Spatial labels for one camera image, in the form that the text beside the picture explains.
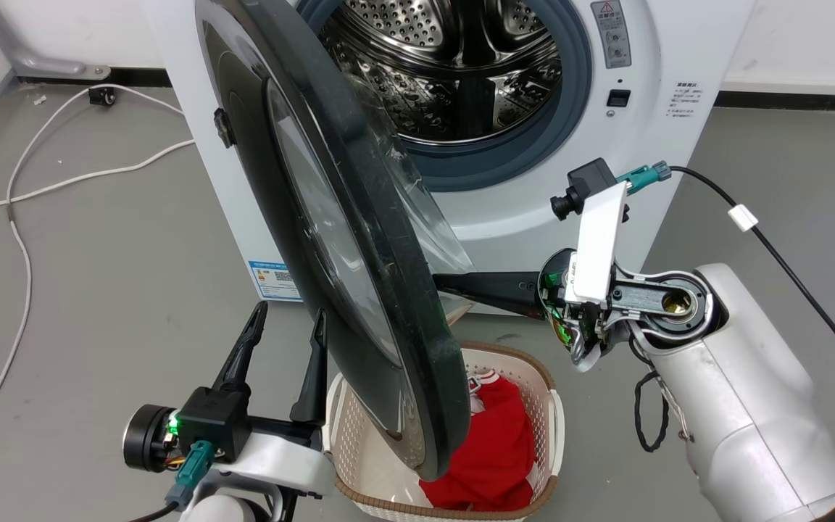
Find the white laundry basket brown rim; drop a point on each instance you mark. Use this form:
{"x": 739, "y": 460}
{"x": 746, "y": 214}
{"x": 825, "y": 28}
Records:
{"x": 359, "y": 442}

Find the black door lock slot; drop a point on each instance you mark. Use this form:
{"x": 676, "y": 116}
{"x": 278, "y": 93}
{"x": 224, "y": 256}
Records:
{"x": 618, "y": 98}

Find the grey warning sticker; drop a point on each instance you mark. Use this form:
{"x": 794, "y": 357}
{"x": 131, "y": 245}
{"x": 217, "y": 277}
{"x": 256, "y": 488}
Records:
{"x": 611, "y": 32}

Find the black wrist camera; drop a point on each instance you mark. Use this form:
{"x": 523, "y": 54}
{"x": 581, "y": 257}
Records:
{"x": 584, "y": 188}
{"x": 214, "y": 424}

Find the black baseboard strip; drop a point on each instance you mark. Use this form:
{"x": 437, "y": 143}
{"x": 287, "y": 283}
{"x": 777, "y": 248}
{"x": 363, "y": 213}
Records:
{"x": 135, "y": 77}
{"x": 802, "y": 101}

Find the red garment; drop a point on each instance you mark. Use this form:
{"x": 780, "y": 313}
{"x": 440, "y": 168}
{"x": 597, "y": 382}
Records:
{"x": 493, "y": 449}

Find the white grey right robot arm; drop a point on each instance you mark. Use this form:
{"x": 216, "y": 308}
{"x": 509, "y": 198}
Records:
{"x": 736, "y": 406}

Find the black round washing machine door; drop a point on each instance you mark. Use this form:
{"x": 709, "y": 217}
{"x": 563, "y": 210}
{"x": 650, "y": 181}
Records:
{"x": 359, "y": 217}

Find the white front-load washing machine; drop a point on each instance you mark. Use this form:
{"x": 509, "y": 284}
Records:
{"x": 519, "y": 217}

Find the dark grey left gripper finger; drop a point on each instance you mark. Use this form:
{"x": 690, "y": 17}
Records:
{"x": 240, "y": 355}
{"x": 314, "y": 384}

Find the white right camera bracket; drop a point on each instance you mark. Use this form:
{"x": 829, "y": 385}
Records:
{"x": 599, "y": 239}

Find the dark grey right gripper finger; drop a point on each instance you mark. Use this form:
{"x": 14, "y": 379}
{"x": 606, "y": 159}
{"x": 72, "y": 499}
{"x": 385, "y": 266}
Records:
{"x": 504, "y": 290}

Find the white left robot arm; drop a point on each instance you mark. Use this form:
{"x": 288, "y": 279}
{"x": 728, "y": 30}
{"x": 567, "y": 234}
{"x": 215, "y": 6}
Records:
{"x": 225, "y": 510}

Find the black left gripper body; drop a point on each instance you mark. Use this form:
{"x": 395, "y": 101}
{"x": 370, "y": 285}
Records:
{"x": 148, "y": 438}

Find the small printed text label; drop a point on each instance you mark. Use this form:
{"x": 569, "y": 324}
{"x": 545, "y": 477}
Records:
{"x": 684, "y": 100}

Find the brown cardboard piece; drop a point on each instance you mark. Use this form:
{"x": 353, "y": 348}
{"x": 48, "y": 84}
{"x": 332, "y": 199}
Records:
{"x": 459, "y": 313}

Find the grey wall pipe fixture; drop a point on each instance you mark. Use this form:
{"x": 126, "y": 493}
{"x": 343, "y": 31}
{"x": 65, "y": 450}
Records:
{"x": 48, "y": 64}

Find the black floor plug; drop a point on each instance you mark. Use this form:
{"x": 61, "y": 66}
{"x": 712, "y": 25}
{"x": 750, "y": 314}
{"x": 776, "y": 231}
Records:
{"x": 102, "y": 96}

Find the teal right camera connector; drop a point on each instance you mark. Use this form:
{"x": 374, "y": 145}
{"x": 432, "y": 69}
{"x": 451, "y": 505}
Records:
{"x": 642, "y": 176}

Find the blue energy label sticker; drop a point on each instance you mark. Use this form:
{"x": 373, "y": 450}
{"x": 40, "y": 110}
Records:
{"x": 276, "y": 281}

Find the white left camera bracket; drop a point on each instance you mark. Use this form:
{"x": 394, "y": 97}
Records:
{"x": 287, "y": 460}

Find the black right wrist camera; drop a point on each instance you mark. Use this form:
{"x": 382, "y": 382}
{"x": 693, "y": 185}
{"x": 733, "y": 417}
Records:
{"x": 584, "y": 188}

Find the white camera bracket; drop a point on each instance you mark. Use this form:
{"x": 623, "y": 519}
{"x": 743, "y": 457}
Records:
{"x": 287, "y": 460}
{"x": 599, "y": 239}

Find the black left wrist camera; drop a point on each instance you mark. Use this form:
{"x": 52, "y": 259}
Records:
{"x": 214, "y": 424}

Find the teal left camera connector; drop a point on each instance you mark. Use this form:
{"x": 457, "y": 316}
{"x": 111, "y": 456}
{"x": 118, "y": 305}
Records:
{"x": 191, "y": 471}

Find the perforated steel washer drum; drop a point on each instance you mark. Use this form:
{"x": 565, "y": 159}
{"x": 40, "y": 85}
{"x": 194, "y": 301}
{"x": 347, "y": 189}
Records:
{"x": 454, "y": 65}

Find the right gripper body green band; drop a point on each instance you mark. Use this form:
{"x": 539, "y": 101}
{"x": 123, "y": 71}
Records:
{"x": 555, "y": 297}

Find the grey-blue rubber door gasket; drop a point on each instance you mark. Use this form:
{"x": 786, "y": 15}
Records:
{"x": 533, "y": 148}

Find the teal camera connector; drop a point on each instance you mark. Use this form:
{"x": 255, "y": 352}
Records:
{"x": 642, "y": 176}
{"x": 191, "y": 471}

